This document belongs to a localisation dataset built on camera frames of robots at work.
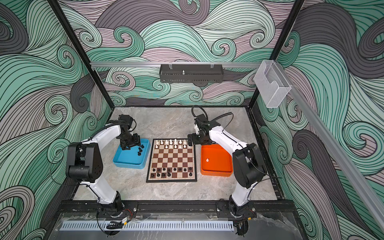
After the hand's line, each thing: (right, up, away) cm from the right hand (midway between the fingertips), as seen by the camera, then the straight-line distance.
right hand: (195, 142), depth 89 cm
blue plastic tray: (-37, -10, +3) cm, 39 cm away
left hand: (-37, -2, +2) cm, 37 cm away
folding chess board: (-15, -11, +1) cm, 18 cm away
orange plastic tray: (+13, -12, +1) cm, 17 cm away
